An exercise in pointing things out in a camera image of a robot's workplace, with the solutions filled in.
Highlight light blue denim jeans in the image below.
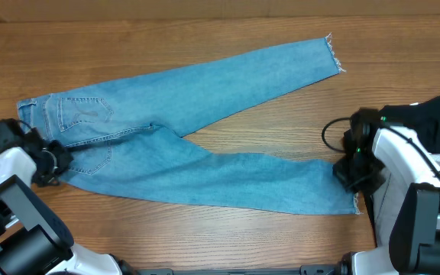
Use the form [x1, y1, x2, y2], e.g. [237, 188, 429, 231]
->
[18, 37, 358, 215]

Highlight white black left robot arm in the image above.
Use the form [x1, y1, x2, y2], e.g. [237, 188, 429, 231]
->
[0, 129, 135, 274]

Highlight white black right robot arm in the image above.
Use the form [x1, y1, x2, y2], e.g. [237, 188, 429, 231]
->
[334, 122, 440, 274]

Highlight grey garment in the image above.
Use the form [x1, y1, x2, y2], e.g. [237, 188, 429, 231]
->
[372, 154, 440, 247]

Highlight black garment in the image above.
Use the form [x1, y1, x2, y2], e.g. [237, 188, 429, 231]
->
[379, 96, 440, 154]

